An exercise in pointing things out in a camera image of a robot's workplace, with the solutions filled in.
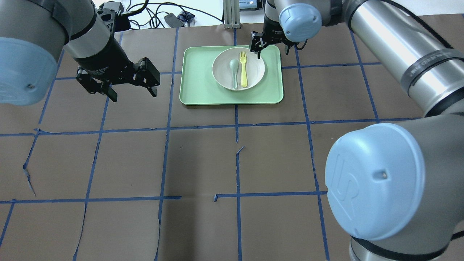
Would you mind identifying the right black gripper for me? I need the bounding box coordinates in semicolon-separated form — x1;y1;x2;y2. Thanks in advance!
250;20;294;59

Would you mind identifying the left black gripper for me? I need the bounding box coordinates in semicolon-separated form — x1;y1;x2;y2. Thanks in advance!
75;36;161;102

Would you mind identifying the yellow plastic fork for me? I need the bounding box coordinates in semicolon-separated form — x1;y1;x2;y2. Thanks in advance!
239;51;248;88

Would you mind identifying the white round plate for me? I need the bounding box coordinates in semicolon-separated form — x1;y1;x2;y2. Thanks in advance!
212;47;265;91

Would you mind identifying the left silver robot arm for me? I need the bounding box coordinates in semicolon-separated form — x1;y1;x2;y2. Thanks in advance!
0;0;160;106

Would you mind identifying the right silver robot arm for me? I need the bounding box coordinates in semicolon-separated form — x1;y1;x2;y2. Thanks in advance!
237;24;423;261

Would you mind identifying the grey-green plastic spoon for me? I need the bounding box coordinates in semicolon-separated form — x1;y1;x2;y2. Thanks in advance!
229;59;239;90

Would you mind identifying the light green tray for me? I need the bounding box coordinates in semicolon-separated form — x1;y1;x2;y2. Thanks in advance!
179;46;284;105

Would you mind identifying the black power adapter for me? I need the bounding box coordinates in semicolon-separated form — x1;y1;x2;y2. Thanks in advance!
164;13;185;28

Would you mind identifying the aluminium frame post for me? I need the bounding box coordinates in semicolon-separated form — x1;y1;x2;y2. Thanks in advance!
223;0;241;29

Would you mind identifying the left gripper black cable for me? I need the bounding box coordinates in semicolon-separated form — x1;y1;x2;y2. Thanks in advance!
98;0;149;33

